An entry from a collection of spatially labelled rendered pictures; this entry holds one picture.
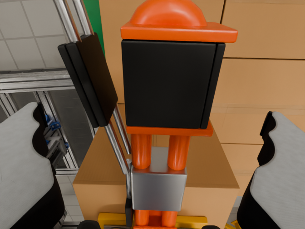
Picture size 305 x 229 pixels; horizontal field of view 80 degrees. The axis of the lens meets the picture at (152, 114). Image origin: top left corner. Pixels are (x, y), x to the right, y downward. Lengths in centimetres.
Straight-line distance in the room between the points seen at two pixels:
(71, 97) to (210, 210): 100
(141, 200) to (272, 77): 71
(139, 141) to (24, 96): 126
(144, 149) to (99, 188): 32
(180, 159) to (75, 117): 117
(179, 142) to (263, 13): 63
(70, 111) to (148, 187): 113
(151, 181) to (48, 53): 131
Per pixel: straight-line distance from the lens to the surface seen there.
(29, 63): 154
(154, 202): 25
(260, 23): 76
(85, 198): 54
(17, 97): 143
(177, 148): 19
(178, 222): 56
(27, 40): 150
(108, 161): 53
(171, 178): 21
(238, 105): 84
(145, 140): 18
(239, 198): 232
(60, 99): 129
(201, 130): 16
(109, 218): 56
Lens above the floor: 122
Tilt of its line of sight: 58 degrees down
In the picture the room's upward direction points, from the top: 177 degrees counter-clockwise
